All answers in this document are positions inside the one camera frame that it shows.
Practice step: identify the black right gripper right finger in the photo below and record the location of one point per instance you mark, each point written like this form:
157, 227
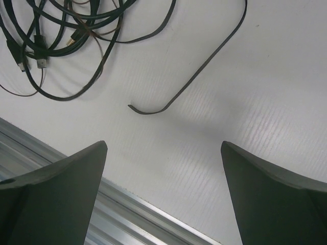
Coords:
273, 205

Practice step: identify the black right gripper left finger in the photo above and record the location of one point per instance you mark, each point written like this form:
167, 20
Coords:
53, 204

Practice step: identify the aluminium mounting rail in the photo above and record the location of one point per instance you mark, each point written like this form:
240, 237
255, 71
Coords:
118, 216

